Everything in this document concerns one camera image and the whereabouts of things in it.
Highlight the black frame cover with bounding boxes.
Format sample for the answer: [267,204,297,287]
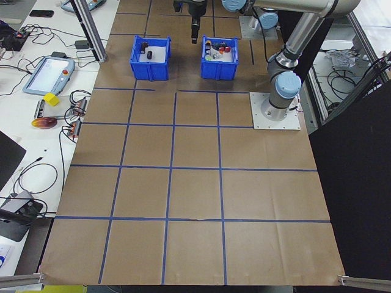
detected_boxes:
[306,81,391,279]

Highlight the blue bin with capacitors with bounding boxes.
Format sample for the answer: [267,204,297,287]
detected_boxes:
[130,35,171,82]

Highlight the white foam bin liner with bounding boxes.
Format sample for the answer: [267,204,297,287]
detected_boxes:
[137,45,167,63]

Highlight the black laptop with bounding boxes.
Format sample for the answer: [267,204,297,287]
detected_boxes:
[0,130,27,190]

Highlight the black desk cable loop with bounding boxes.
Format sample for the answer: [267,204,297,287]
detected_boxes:
[12,156,59,197]

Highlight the small cable adapter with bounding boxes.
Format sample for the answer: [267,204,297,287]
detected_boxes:
[62,120,82,139]
[69,96,90,114]

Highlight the metal frame bars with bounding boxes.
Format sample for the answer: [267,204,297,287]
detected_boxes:
[305,12,391,126]

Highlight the yellow cube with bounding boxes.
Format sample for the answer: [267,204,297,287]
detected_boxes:
[43,93,60,107]

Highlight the black electronics box with wires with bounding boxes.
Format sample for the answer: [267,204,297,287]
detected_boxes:
[0,30,31,52]

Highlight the black cable behind frame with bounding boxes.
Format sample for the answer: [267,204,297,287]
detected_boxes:
[327,59,378,97]

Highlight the silver metal device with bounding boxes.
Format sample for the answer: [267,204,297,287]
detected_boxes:
[34,99,47,118]

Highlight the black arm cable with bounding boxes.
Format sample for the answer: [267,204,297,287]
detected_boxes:
[250,6,271,64]

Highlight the white square base plate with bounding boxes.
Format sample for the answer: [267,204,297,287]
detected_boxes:
[249,91,302,131]
[239,15,279,40]

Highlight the light blue teach pendant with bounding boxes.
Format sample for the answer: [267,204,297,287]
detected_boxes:
[59,0,104,13]
[23,56,76,96]

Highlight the blue bin with buttons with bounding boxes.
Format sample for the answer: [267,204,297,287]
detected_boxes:
[200,35,239,81]

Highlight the aluminium profile post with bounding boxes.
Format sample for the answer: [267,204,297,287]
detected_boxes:
[69,0,108,63]

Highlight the aluminium profile bar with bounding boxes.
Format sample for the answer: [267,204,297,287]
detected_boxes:
[0,273,46,291]
[337,273,391,288]

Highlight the crumpled white plastic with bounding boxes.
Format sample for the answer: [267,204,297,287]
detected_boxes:
[324,49,357,67]

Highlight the grey desk device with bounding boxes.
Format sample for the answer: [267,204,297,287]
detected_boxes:
[0,190,44,221]

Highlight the assorted small colourful items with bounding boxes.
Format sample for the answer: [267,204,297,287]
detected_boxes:
[205,39,235,63]

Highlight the black stand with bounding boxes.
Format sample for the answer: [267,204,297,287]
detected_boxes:
[0,210,31,242]

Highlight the white blue box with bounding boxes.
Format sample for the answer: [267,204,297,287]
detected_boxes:
[0,244,15,270]

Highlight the orange red disc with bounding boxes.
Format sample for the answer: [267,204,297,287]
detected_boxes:
[31,118,59,130]

